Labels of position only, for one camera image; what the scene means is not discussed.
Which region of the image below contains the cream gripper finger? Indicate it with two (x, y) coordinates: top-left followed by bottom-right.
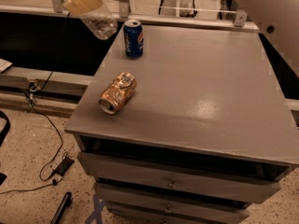
(63, 0), (103, 16)

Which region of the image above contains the clear plastic water bottle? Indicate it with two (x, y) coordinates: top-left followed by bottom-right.
(62, 0), (118, 40)

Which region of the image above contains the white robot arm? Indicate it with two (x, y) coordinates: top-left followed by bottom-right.
(64, 0), (299, 76)

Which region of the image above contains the blue pepsi can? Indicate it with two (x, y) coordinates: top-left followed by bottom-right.
(123, 20), (144, 59)

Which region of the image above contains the crushed gold soda can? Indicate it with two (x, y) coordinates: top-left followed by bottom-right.
(98, 72), (137, 115)

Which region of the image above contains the white paper at left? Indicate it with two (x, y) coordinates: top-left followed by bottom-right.
(0, 59), (11, 73)

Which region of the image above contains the grey drawer cabinet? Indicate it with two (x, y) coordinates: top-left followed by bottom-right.
(66, 26), (299, 224)

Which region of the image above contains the black bar on floor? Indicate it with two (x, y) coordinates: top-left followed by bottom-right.
(50, 191), (72, 224)

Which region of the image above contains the black cable on floor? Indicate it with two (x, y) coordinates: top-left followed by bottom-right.
(0, 11), (73, 196)

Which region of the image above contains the metal railing frame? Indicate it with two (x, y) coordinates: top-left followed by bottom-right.
(0, 0), (299, 33)

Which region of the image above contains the black strap at left edge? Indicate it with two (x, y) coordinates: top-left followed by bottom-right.
(0, 110), (10, 147)

